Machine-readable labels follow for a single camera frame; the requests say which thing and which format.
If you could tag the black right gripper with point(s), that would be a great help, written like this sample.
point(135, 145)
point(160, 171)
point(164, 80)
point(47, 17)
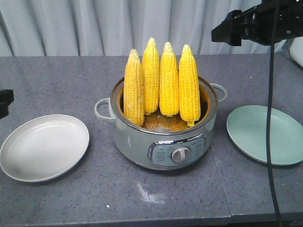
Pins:
point(268, 22)

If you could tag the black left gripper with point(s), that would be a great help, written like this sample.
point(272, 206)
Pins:
point(6, 98)

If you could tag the corn cob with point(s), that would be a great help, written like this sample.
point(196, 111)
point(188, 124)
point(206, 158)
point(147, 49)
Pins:
point(134, 90)
point(151, 70)
point(188, 84)
point(169, 103)

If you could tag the cream white plate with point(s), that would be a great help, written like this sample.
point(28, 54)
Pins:
point(44, 148)

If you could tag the white soy milk blender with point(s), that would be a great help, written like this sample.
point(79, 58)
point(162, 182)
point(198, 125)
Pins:
point(293, 49)

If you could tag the white pleated curtain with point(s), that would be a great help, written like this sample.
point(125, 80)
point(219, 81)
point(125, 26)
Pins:
point(114, 27)

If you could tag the light green plate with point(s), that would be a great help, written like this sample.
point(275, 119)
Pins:
point(246, 127)

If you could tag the green electric cooking pot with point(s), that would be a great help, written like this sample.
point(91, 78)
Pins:
point(163, 143)

